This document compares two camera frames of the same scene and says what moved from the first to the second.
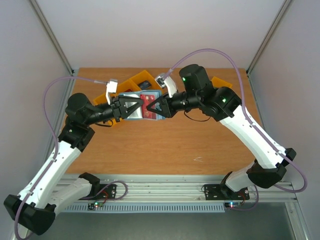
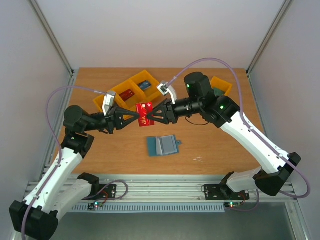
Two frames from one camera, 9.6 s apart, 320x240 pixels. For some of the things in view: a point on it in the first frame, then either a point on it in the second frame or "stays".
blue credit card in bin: [144, 84] stays
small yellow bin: [217, 82] stays
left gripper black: [118, 105] → [114, 118]
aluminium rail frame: [196, 188] stays
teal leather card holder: [142, 112] → [163, 145]
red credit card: [147, 100] → [144, 109]
